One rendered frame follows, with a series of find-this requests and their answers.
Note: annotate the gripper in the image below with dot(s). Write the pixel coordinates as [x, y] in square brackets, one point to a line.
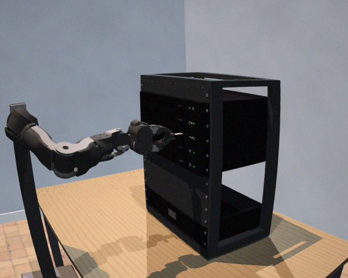
[142, 137]

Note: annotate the black server rack frame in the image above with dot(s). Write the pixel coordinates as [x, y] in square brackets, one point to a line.
[216, 130]

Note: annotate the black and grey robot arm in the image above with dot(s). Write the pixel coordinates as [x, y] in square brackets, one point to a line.
[24, 130]

